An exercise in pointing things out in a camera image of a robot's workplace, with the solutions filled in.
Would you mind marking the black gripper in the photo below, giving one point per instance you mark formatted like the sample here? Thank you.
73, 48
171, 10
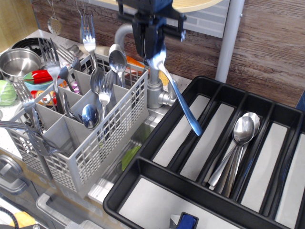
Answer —
149, 38

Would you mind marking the big steel spoon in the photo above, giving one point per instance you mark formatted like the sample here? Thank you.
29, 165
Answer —
157, 62

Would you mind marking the steel spoon rear right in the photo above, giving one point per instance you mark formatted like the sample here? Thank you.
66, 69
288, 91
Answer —
118, 62

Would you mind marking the small dark spoon in basket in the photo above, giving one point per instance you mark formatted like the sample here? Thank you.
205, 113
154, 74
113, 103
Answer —
64, 73

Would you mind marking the steel spoon front centre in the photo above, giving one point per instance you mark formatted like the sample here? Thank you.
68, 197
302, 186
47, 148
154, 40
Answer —
90, 116

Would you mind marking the grey plastic cutlery basket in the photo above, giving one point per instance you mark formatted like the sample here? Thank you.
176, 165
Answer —
85, 153

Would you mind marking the top steel spoon in tray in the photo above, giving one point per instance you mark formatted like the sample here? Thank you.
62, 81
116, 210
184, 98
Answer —
243, 132

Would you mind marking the black cutlery tray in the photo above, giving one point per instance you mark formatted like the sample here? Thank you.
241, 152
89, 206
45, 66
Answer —
170, 173

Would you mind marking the orange toy carrot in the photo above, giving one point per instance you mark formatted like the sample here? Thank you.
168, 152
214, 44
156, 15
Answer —
132, 61

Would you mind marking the yellow toy corn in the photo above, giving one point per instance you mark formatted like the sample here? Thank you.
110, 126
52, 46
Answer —
163, 78

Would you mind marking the tall steel fork rear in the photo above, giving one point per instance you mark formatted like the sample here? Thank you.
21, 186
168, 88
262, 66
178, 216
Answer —
88, 37

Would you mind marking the grey toy faucet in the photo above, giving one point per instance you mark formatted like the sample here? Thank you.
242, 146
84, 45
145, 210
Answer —
156, 95

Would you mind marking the steel fork centre compartment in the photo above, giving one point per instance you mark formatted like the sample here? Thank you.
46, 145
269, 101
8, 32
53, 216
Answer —
106, 91

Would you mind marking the hanging strainer ladle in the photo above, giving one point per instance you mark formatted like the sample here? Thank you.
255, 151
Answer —
53, 23

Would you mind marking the grey metal pole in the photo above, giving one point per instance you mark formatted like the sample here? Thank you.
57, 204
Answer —
234, 15

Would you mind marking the steel fork left tall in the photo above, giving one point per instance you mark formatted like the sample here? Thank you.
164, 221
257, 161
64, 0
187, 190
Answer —
52, 64

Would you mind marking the black stove burner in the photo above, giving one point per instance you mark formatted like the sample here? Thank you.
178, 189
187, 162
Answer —
30, 44

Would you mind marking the red toy pepper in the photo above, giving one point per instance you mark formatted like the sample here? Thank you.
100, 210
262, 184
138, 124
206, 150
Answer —
37, 77

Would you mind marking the green toy in sink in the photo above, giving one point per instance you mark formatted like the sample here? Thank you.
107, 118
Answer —
129, 156

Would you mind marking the steel pot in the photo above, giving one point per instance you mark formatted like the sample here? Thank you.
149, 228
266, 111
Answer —
16, 63

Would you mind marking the steel fork far left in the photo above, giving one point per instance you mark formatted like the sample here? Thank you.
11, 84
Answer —
28, 103

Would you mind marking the green toy cabbage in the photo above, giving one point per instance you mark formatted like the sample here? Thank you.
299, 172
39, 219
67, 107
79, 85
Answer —
7, 93

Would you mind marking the steel fork lying front left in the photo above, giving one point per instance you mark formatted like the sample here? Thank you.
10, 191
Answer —
43, 146

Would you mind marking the blue object bottom edge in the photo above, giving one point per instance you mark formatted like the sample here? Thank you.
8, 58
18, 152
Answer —
183, 221

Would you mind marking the yellow toy bottom left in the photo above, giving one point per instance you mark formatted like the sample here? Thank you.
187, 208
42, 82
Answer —
24, 219

